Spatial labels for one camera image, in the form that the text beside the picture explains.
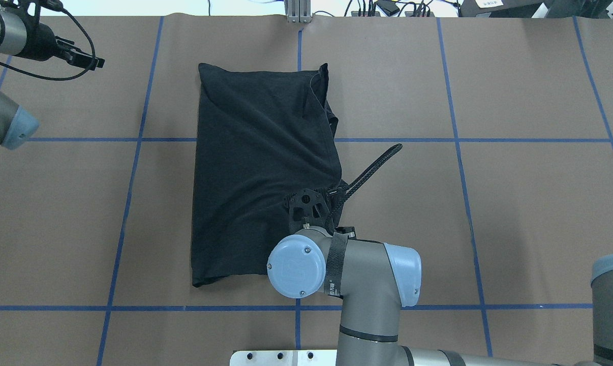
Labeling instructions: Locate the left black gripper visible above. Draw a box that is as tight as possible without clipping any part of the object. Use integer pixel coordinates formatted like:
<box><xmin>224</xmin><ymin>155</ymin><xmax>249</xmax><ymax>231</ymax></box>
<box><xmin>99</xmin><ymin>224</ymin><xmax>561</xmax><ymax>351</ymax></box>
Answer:
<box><xmin>24</xmin><ymin>15</ymin><xmax>105</xmax><ymax>70</ymax></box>

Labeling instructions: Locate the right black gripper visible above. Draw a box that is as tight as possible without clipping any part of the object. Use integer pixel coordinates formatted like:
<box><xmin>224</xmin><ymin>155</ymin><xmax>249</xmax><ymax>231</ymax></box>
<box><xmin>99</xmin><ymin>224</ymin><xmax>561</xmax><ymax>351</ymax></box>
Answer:
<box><xmin>284</xmin><ymin>188</ymin><xmax>338</xmax><ymax>231</ymax></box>

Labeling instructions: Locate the black graphic t-shirt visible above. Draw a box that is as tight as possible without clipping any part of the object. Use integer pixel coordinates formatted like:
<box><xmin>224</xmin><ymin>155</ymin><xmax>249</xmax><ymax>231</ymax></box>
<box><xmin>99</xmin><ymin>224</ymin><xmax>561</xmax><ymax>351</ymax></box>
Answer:
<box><xmin>190</xmin><ymin>63</ymin><xmax>345</xmax><ymax>288</ymax></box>

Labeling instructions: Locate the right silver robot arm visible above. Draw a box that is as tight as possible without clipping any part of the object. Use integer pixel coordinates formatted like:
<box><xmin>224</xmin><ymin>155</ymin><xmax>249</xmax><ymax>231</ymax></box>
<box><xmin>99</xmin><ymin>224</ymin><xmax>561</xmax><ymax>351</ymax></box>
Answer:
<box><xmin>267</xmin><ymin>189</ymin><xmax>613</xmax><ymax>365</ymax></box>

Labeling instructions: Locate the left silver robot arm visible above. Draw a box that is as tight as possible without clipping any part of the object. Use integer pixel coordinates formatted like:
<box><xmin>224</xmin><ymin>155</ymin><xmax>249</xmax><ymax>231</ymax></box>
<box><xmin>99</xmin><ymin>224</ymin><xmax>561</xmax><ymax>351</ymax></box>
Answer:
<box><xmin>0</xmin><ymin>1</ymin><xmax>105</xmax><ymax>150</ymax></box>

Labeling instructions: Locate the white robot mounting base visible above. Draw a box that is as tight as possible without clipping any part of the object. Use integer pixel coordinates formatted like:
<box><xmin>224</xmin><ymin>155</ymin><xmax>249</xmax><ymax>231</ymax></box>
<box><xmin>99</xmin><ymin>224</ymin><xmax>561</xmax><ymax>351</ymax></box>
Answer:
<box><xmin>229</xmin><ymin>349</ymin><xmax>337</xmax><ymax>365</ymax></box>

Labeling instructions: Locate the brown table mat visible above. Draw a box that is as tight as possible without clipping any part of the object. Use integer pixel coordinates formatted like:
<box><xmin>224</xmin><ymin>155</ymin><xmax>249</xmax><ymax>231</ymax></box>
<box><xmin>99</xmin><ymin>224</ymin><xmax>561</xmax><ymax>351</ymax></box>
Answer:
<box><xmin>0</xmin><ymin>13</ymin><xmax>613</xmax><ymax>365</ymax></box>

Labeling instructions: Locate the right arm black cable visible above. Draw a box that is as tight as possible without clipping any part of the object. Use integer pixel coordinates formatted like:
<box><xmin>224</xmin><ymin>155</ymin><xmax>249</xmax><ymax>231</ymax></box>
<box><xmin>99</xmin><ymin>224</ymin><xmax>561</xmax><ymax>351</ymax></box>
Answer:
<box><xmin>325</xmin><ymin>143</ymin><xmax>404</xmax><ymax>230</ymax></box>

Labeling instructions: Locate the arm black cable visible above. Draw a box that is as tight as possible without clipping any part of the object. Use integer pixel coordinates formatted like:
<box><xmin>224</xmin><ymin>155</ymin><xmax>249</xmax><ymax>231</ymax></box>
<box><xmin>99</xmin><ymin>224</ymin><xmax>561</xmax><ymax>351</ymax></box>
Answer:
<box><xmin>325</xmin><ymin>143</ymin><xmax>404</xmax><ymax>230</ymax></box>
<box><xmin>0</xmin><ymin>0</ymin><xmax>97</xmax><ymax>82</ymax></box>

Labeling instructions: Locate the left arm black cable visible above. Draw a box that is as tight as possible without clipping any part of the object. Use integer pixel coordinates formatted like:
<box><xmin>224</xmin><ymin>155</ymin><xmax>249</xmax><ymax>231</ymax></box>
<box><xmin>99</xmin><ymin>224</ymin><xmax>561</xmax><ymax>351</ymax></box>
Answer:
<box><xmin>0</xmin><ymin>0</ymin><xmax>97</xmax><ymax>82</ymax></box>

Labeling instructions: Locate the aluminium frame post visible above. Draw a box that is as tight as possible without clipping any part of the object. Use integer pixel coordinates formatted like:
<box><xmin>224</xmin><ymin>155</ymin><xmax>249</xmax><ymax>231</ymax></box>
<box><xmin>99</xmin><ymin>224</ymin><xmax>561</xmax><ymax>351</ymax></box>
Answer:
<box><xmin>283</xmin><ymin>0</ymin><xmax>313</xmax><ymax>24</ymax></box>

